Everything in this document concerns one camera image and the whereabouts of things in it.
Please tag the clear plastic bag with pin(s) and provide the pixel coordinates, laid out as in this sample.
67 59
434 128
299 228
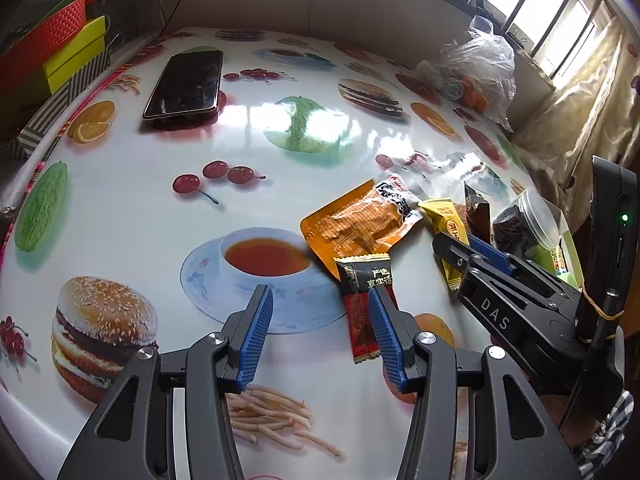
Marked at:
480 65

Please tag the food print tablecloth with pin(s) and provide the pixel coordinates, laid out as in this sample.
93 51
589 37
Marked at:
150 220

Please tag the beige curtain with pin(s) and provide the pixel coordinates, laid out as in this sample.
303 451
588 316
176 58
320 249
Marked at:
575 120

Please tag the black smartphone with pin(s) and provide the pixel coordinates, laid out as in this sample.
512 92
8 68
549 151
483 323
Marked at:
185 85

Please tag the orange dried tofu packet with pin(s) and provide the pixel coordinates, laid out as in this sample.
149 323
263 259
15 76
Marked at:
355 220

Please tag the yellow-green box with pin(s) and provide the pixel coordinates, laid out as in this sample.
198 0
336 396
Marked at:
80 52

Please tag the clear jar of dark snacks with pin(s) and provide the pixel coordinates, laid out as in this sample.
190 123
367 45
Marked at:
525 225

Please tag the red black snack packet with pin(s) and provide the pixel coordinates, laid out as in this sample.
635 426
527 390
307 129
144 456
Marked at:
357 305

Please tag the person's right forearm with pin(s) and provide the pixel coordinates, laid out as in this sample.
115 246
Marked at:
605 435

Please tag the yellow snack packet green logo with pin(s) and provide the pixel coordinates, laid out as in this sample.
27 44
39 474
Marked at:
445 217

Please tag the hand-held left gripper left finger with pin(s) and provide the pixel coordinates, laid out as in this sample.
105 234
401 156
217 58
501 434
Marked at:
255 340

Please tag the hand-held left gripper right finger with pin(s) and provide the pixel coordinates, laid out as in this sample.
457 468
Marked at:
387 340

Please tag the yellow rubber band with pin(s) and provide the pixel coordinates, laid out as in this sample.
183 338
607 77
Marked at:
602 314

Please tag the dark brown snack packet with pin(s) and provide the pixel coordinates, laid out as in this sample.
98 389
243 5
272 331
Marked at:
477 210

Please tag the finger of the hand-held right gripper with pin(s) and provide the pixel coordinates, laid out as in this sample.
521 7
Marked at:
452 252
492 252

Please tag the green white tray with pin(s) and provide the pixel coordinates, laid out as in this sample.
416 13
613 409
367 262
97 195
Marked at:
570 255

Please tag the grey striped box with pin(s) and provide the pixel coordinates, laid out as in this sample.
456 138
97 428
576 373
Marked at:
60 105

